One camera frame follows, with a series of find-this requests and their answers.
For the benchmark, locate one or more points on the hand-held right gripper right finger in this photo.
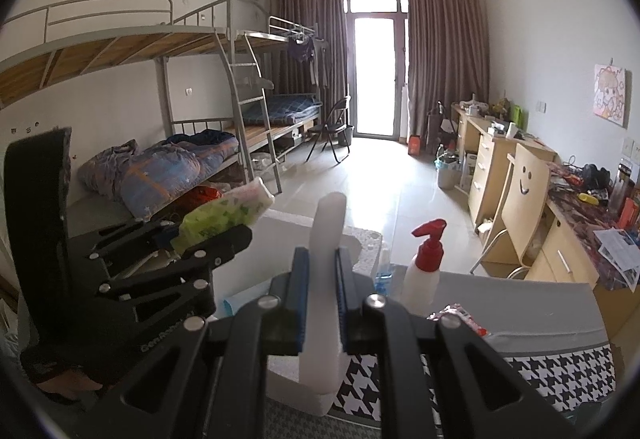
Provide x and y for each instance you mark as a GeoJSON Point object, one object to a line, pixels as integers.
{"type": "Point", "coordinates": [342, 299]}

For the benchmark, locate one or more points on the white pump bottle red cap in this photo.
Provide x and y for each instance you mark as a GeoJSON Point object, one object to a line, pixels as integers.
{"type": "Point", "coordinates": [422, 279]}

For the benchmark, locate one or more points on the dark blue bedding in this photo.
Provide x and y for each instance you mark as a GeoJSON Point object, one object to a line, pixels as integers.
{"type": "Point", "coordinates": [290, 108]}

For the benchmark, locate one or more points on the black headphones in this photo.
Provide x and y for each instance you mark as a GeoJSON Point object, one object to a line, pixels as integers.
{"type": "Point", "coordinates": [595, 175]}

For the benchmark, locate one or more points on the black folding chair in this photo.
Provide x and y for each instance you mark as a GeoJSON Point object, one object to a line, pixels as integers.
{"type": "Point", "coordinates": [332, 124]}

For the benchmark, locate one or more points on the printed papers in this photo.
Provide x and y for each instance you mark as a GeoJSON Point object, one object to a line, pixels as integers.
{"type": "Point", "coordinates": [617, 254]}

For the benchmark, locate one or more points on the hanging dark clothes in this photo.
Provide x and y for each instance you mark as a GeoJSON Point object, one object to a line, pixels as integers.
{"type": "Point", "coordinates": [305, 56]}

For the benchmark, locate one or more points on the yellow item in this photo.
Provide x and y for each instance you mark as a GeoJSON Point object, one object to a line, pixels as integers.
{"type": "Point", "coordinates": [588, 198]}

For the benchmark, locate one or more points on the person's left hand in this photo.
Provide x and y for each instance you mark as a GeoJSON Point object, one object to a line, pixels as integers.
{"type": "Point", "coordinates": [67, 381]}

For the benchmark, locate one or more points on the cartoon wall picture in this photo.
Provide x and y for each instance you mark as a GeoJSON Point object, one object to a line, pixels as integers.
{"type": "Point", "coordinates": [610, 94]}

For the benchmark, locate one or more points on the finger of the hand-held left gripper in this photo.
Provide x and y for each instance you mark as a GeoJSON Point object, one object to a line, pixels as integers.
{"type": "Point", "coordinates": [200, 269]}
{"type": "Point", "coordinates": [135, 244]}

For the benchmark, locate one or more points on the wooden desk patterned cover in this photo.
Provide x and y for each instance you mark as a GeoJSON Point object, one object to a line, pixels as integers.
{"type": "Point", "coordinates": [575, 239]}

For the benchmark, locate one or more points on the white foam box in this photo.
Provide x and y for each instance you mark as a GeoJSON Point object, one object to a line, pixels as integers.
{"type": "Point", "coordinates": [365, 244]}

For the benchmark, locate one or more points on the glass balcony door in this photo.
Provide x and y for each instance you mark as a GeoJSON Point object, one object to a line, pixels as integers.
{"type": "Point", "coordinates": [377, 69]}

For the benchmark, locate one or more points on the houndstooth blanket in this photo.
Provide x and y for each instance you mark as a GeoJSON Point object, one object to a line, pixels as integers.
{"type": "Point", "coordinates": [550, 369]}

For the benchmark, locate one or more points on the green tissue pack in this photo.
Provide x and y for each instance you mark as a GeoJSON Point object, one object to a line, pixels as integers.
{"type": "Point", "coordinates": [225, 214]}

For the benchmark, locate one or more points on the metal bunk bed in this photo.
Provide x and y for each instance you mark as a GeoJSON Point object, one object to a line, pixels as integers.
{"type": "Point", "coordinates": [285, 34]}
{"type": "Point", "coordinates": [100, 49]}

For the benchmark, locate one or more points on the metal bunk ladder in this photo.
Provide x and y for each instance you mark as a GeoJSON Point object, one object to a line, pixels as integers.
{"type": "Point", "coordinates": [250, 109]}

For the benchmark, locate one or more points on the green paper bag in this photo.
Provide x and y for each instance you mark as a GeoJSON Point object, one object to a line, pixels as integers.
{"type": "Point", "coordinates": [515, 114]}

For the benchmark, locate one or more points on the red white snack packet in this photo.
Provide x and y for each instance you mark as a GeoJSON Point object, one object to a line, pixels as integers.
{"type": "Point", "coordinates": [462, 316]}

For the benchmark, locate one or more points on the clear thermos bottle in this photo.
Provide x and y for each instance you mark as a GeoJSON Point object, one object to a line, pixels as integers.
{"type": "Point", "coordinates": [620, 186]}

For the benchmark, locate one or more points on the brown curtain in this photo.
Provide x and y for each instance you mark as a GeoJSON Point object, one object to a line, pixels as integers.
{"type": "Point", "coordinates": [447, 49]}
{"type": "Point", "coordinates": [310, 44]}

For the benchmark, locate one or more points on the orange bag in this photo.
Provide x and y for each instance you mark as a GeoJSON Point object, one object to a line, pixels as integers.
{"type": "Point", "coordinates": [414, 144]}

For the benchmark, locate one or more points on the red bag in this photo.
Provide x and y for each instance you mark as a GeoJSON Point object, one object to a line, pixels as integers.
{"type": "Point", "coordinates": [200, 199]}

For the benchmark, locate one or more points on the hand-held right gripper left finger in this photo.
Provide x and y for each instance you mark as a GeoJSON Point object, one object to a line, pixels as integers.
{"type": "Point", "coordinates": [300, 299]}

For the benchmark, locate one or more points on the blue orange quilt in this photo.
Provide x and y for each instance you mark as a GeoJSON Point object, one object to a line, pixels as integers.
{"type": "Point", "coordinates": [160, 169]}

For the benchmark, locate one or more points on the plain wooden desk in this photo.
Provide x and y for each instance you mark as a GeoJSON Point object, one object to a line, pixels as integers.
{"type": "Point", "coordinates": [492, 159]}

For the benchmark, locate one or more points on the wooden chair smiley face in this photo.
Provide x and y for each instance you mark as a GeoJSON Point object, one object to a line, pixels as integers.
{"type": "Point", "coordinates": [522, 199]}

